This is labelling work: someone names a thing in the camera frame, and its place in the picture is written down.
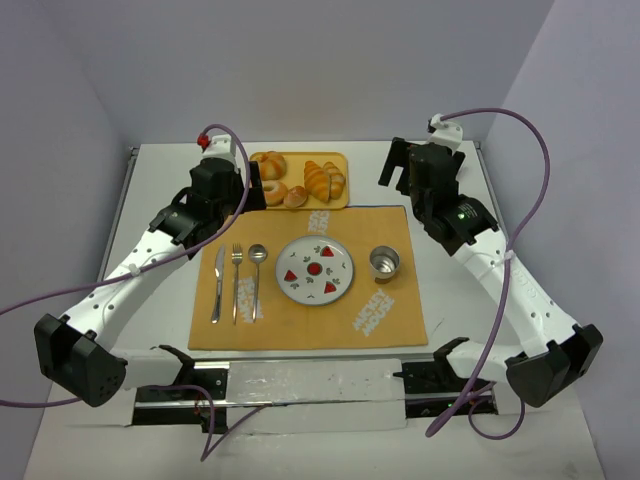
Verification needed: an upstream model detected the yellow serving tray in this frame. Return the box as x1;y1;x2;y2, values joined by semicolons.
250;151;349;210

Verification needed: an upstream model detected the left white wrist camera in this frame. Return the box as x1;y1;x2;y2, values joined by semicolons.
197;134;236;165

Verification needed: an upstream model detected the twisted round bread top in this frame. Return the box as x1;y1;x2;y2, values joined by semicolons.
251;151;287;181

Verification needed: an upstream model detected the stainless steel cup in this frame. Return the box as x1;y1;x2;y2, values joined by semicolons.
369;245;401;284

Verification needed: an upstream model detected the ring donut bread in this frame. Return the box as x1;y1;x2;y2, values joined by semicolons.
262;180;288;207

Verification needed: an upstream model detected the small round bun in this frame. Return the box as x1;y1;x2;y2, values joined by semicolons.
283;185;308;209

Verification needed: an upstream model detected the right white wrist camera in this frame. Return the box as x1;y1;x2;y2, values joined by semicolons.
427;114;463;152

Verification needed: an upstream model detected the strawberry pattern plate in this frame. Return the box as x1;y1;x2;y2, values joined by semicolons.
275;235;355;306

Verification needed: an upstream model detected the orange mickey mouse placemat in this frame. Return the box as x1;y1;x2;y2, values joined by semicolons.
188;206;428;351

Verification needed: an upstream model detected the silver table knife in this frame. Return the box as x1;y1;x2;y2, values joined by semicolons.
211;245;226;324

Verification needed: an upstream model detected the metal base rail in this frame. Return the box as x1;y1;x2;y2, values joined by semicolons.
133;358;465;435

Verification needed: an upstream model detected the silver fork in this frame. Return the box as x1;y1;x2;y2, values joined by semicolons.
231;243;243;324

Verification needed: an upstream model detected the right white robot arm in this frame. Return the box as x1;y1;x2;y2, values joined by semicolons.
378;137;603;408

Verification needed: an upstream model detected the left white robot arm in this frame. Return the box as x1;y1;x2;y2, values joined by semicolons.
34;157;266;407

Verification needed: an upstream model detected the silver spoon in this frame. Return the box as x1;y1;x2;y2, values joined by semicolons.
249;243;268;322

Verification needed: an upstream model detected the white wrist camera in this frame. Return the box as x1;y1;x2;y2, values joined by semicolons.
427;114;463;152
197;134;236;165

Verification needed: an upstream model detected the large croissant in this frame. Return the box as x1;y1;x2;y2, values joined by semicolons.
304;161;330;203

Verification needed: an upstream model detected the croissant right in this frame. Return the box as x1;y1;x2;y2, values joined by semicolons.
323;161;346;200

